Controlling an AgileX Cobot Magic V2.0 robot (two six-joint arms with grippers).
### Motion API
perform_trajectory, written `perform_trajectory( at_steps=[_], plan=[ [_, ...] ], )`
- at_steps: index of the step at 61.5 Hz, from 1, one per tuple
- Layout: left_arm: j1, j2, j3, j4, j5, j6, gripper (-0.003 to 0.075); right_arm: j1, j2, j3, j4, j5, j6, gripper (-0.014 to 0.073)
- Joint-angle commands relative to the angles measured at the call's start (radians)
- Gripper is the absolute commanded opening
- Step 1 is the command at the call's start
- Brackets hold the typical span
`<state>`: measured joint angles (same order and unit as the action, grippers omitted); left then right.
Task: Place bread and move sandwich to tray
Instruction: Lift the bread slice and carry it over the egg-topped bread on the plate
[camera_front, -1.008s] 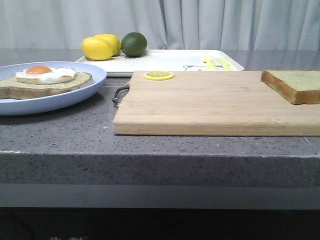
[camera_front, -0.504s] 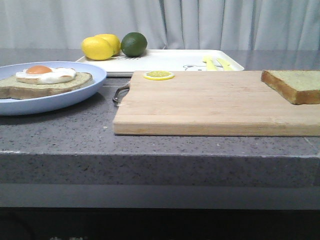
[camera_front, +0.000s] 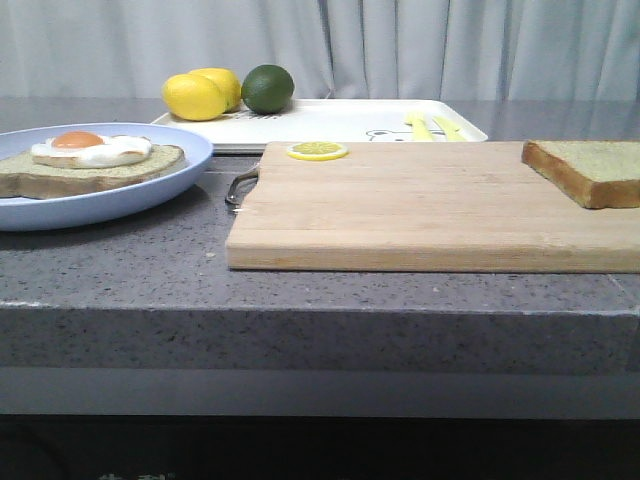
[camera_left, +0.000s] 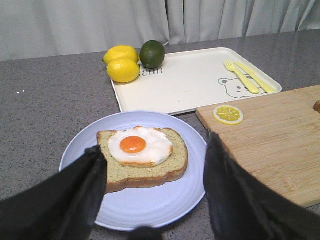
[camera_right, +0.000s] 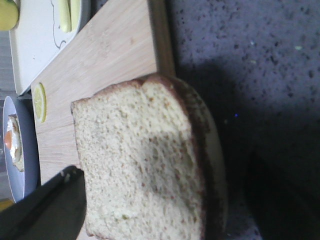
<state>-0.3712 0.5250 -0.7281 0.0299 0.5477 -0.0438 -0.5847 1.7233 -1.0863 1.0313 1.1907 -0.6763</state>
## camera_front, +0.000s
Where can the fried egg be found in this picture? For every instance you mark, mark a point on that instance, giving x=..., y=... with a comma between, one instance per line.
x=83, y=149

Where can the light blue plate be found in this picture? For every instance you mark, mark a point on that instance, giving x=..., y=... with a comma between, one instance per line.
x=24, y=214

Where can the bread slice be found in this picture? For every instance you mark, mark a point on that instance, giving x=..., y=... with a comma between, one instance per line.
x=596, y=174
x=22, y=177

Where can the white tray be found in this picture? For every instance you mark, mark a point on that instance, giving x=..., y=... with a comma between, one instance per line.
x=338, y=120

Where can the lemon slice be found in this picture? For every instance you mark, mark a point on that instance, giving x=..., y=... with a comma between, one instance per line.
x=317, y=151

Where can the yellow plastic fork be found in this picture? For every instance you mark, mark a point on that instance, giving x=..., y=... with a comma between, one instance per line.
x=420, y=131

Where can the wooden cutting board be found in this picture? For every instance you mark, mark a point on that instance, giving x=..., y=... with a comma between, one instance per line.
x=423, y=207

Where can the green lime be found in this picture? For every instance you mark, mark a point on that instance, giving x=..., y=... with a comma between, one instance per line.
x=267, y=89

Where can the yellow plastic knife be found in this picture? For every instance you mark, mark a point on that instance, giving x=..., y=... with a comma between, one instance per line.
x=451, y=130

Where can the rear yellow lemon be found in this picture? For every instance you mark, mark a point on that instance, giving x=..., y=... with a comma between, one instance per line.
x=227, y=82

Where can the yellow lemon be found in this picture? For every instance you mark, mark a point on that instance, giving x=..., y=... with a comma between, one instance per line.
x=193, y=97
x=227, y=82

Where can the front yellow lemon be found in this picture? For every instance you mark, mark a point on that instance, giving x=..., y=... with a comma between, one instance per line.
x=193, y=97

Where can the white curtain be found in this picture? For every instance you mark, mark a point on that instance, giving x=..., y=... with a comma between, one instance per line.
x=448, y=50

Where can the metal cutting board handle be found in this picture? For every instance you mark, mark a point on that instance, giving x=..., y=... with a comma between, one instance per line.
x=240, y=186

